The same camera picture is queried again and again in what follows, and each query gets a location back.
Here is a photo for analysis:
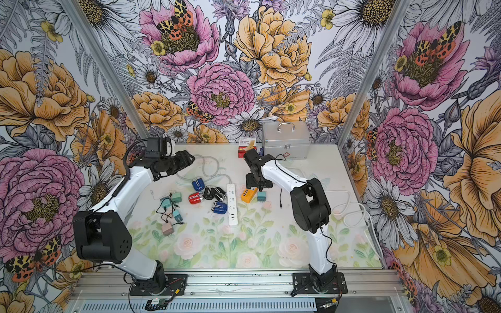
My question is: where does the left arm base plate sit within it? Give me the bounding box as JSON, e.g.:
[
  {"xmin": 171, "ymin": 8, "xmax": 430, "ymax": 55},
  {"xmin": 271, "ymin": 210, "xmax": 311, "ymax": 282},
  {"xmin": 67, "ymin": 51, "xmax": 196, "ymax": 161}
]
[{"xmin": 130, "ymin": 273, "xmax": 188, "ymax": 297}]

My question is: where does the green plug adapter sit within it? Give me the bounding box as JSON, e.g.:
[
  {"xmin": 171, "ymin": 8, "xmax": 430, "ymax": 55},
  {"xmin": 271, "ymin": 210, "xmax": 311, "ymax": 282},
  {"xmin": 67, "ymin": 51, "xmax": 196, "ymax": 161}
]
[{"xmin": 170, "ymin": 192, "xmax": 182, "ymax": 203}]

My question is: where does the aluminium front rail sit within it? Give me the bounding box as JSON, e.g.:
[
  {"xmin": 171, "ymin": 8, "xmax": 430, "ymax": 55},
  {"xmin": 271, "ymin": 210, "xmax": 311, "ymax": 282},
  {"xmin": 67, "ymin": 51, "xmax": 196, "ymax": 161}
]
[{"xmin": 70, "ymin": 268, "xmax": 404, "ymax": 300}]

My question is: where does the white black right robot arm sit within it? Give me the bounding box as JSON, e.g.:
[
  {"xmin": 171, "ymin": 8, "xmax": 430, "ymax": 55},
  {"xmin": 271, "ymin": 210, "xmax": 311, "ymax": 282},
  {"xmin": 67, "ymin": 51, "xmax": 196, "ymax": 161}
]
[{"xmin": 243, "ymin": 149, "xmax": 337, "ymax": 293}]

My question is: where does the grey power strip cord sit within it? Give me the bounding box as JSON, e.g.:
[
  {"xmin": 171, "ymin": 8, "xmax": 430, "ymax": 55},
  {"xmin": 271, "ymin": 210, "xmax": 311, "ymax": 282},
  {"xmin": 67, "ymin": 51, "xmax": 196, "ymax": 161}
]
[{"xmin": 171, "ymin": 153, "xmax": 234, "ymax": 185}]

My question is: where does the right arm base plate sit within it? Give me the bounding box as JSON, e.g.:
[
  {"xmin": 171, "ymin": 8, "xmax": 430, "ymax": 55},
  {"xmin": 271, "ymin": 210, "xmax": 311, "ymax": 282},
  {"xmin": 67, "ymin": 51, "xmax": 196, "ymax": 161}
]
[{"xmin": 291, "ymin": 273, "xmax": 348, "ymax": 297}]

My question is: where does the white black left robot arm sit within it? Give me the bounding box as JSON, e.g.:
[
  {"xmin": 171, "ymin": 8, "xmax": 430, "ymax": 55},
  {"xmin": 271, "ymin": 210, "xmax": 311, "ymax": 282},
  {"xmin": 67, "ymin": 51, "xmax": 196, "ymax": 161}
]
[{"xmin": 73, "ymin": 138, "xmax": 195, "ymax": 294}]

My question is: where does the white power strip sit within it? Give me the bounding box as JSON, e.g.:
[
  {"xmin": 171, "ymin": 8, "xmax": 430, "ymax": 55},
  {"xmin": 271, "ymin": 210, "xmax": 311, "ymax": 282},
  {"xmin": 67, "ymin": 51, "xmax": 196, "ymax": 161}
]
[{"xmin": 226, "ymin": 183, "xmax": 238, "ymax": 226}]

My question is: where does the teal usb charger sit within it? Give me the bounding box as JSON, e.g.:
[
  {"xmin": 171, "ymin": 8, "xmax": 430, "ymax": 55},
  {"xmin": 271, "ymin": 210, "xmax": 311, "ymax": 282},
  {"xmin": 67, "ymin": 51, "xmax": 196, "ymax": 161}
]
[
  {"xmin": 257, "ymin": 191, "xmax": 267, "ymax": 202},
  {"xmin": 160, "ymin": 198, "xmax": 172, "ymax": 211}
]

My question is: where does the white cord on right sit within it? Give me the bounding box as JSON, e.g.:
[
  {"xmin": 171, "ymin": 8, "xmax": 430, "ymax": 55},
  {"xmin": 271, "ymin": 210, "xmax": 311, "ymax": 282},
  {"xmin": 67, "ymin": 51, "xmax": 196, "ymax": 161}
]
[{"xmin": 289, "ymin": 171, "xmax": 382, "ymax": 259}]

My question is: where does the red white bandage box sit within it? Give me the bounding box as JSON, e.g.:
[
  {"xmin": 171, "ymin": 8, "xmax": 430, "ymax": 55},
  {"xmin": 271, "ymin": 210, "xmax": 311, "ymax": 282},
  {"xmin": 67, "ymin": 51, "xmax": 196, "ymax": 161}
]
[{"xmin": 238, "ymin": 137, "xmax": 257, "ymax": 159}]

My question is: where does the pink USB charger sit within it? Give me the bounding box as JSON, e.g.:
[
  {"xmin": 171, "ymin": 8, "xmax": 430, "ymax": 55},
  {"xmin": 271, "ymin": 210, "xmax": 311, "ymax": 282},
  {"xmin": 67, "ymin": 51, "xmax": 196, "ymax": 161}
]
[{"xmin": 161, "ymin": 222, "xmax": 174, "ymax": 237}]

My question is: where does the black silver shaver head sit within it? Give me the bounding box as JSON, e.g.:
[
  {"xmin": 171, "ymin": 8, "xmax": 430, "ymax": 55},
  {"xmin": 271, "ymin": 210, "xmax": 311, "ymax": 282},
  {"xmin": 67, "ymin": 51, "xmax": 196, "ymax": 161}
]
[{"xmin": 203, "ymin": 186, "xmax": 215, "ymax": 200}]

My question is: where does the orange power strip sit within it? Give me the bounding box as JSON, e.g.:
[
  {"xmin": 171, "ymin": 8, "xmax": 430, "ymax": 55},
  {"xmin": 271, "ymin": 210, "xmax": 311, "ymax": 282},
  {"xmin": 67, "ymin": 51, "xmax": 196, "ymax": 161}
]
[{"xmin": 241, "ymin": 187, "xmax": 258, "ymax": 203}]

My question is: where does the silver first aid case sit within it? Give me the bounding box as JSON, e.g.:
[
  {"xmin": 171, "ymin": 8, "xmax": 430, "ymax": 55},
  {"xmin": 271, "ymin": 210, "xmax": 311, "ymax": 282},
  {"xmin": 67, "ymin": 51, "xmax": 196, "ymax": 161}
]
[{"xmin": 263, "ymin": 121, "xmax": 311, "ymax": 160}]

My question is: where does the blue device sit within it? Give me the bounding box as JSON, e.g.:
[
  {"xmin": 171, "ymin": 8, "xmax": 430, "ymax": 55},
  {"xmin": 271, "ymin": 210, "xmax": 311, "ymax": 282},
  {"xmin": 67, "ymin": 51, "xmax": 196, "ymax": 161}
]
[
  {"xmin": 191, "ymin": 177, "xmax": 206, "ymax": 192},
  {"xmin": 211, "ymin": 202, "xmax": 228, "ymax": 215}
]

